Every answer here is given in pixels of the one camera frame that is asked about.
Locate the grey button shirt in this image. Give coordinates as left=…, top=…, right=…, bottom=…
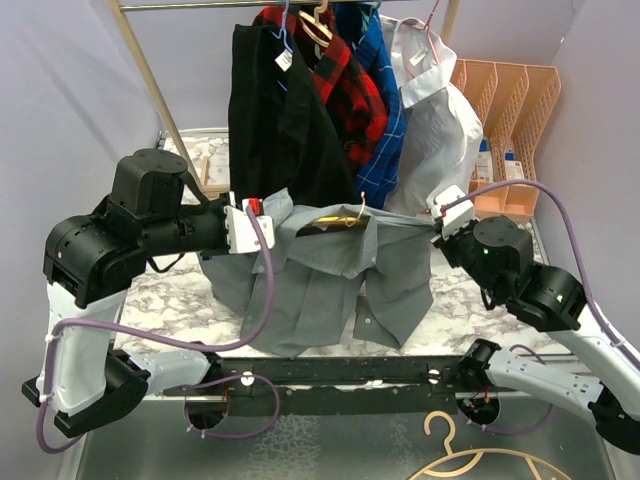
left=199, top=187, right=444, bottom=360

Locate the yellow wire hanger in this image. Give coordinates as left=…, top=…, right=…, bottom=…
left=298, top=192, right=368, bottom=236

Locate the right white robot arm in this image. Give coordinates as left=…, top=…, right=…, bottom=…
left=432, top=216, right=639, bottom=454

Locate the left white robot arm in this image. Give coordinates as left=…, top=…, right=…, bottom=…
left=22, top=149, right=229, bottom=439

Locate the blue plaid shirt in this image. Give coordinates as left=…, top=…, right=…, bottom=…
left=335, top=2, right=406, bottom=209

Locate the black hanging shirt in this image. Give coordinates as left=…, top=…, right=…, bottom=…
left=228, top=25, right=357, bottom=207

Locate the white hanging shirt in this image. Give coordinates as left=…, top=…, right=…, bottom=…
left=381, top=16, right=483, bottom=216

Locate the red black plaid shirt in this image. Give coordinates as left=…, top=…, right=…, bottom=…
left=253, top=5, right=388, bottom=177

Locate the beige hanger in foreground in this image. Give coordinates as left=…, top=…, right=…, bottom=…
left=410, top=410, right=571, bottom=480

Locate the beige wooden hanger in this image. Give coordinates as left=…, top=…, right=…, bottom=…
left=298, top=0, right=333, bottom=48

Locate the white box in organizer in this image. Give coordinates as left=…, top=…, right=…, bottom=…
left=503, top=139, right=525, bottom=180
left=474, top=138, right=494, bottom=182

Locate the orange plastic file organizer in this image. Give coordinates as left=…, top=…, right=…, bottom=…
left=452, top=59, right=561, bottom=192

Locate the wooden clothes rack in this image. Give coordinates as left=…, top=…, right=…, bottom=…
left=104, top=0, right=461, bottom=201

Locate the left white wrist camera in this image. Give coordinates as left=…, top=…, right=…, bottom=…
left=223, top=197, right=275, bottom=254

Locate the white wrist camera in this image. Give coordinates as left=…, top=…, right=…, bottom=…
left=427, top=185, right=476, bottom=240
left=223, top=197, right=275, bottom=254

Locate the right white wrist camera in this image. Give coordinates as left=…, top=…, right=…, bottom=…
left=427, top=185, right=476, bottom=240

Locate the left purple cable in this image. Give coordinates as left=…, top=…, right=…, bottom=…
left=37, top=209, right=281, bottom=455

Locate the purple cable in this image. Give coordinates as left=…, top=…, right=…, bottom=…
left=37, top=209, right=281, bottom=455
left=439, top=178, right=640, bottom=435

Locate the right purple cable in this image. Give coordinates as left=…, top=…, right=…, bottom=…
left=439, top=178, right=640, bottom=435

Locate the blue wire hanger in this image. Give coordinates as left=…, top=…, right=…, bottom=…
left=274, top=0, right=293, bottom=73

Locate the pink wire hanger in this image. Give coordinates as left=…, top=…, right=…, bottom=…
left=405, top=0, right=441, bottom=67

